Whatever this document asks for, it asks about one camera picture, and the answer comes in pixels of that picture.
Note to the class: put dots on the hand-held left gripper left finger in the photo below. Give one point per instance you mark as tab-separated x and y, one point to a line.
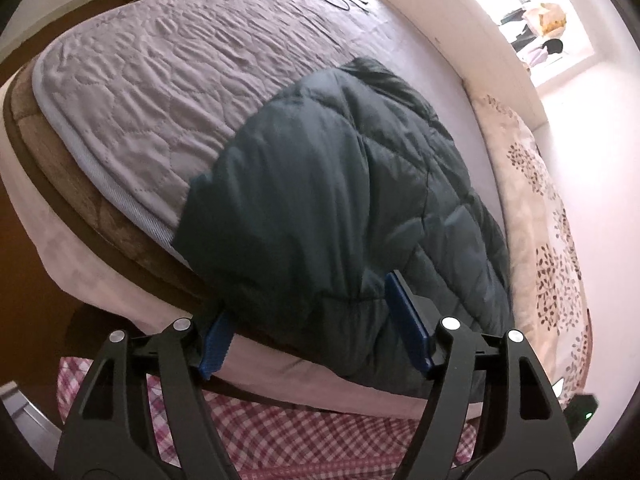
215	345

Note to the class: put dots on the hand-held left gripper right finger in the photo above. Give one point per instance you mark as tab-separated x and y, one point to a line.
410	325

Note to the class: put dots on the dark teal quilted jacket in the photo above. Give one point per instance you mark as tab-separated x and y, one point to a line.
320	200

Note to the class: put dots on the pink checkered cloth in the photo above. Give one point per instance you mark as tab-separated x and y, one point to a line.
310	435

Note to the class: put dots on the floral patterned pillow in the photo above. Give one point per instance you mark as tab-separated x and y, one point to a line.
540	240

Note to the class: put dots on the brown mattress pad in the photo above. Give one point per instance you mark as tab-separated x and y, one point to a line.
100	220

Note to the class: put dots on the grey quilted bedspread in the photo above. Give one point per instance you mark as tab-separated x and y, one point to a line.
175	75

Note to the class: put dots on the purple cloth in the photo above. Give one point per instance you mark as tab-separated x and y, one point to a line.
534	55

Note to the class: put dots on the white bed headboard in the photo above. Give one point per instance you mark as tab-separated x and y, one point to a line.
465	25

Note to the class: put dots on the yellow bag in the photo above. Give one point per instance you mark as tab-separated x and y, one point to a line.
547	17

